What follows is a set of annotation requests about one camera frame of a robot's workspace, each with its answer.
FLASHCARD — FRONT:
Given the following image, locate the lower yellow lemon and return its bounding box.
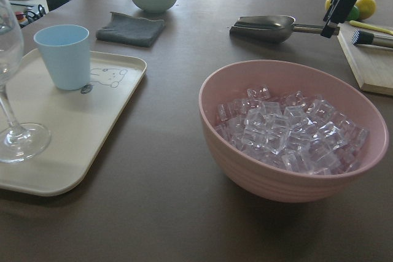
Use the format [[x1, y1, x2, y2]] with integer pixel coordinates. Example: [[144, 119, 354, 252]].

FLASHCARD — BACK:
[[324, 0, 332, 11]]

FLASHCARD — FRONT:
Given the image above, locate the light blue plastic cup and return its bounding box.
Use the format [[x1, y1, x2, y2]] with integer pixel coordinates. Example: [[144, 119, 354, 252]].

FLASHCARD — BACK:
[[34, 25, 90, 90]]

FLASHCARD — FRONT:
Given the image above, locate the folded grey cloth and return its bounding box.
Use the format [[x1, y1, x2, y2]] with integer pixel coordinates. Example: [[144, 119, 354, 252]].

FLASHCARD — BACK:
[[96, 12, 165, 47]]

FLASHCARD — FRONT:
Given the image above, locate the clear wine glass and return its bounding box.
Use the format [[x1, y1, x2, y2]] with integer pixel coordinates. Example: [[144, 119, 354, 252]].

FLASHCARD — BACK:
[[0, 0, 52, 164]]

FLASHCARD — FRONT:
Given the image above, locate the green lime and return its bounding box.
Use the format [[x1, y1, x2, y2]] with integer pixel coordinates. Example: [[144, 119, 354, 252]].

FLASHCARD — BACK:
[[346, 6, 360, 21]]

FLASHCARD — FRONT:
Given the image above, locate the yellow lemon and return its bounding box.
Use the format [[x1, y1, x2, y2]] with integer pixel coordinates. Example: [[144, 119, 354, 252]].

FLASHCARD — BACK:
[[324, 0, 332, 11], [355, 0, 376, 20]]

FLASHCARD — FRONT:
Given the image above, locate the pile of clear ice cubes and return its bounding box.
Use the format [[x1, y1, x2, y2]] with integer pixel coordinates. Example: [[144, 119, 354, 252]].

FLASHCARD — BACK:
[[214, 85, 369, 175]]

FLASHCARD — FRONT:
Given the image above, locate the pink bowl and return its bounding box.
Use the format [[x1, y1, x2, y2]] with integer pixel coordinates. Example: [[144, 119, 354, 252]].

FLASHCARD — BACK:
[[199, 60, 389, 202]]

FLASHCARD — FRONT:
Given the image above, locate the wooden cutting board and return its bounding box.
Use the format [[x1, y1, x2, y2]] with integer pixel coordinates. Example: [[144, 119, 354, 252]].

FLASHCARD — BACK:
[[338, 23, 392, 96]]

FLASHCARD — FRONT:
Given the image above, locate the cream rabbit serving tray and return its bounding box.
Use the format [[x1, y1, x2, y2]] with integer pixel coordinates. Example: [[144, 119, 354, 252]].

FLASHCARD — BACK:
[[1, 50, 147, 196]]

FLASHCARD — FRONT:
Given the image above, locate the stainless steel ice scoop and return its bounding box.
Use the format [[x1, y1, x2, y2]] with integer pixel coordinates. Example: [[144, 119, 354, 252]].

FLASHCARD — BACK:
[[230, 15, 324, 44]]

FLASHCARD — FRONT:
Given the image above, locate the upper yellow lemon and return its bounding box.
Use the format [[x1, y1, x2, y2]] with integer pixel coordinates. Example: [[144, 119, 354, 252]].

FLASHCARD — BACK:
[[355, 0, 376, 20]]

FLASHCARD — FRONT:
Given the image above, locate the yellow plastic knife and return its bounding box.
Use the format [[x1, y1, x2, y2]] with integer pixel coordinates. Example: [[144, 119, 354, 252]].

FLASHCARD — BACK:
[[349, 20, 393, 35]]

